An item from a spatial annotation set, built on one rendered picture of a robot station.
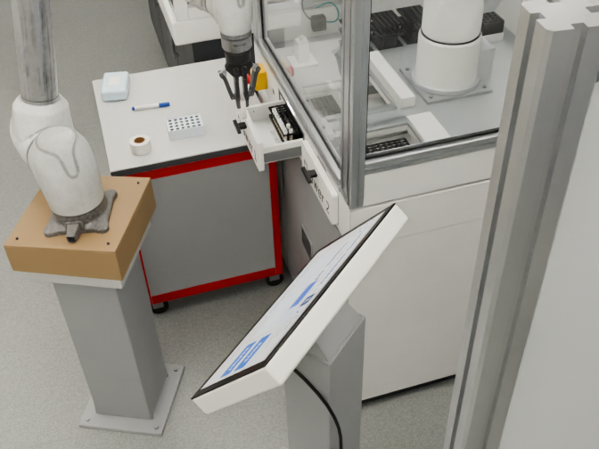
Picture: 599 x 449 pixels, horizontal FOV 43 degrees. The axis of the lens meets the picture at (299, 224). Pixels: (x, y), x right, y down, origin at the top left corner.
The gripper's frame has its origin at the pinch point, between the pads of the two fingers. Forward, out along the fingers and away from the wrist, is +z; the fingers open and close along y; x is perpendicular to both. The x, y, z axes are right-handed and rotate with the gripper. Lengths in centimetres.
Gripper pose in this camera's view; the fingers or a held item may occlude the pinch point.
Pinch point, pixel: (242, 107)
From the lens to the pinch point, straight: 236.9
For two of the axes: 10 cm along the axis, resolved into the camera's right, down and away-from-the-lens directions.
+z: 0.3, 7.5, 6.6
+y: 9.5, -2.2, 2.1
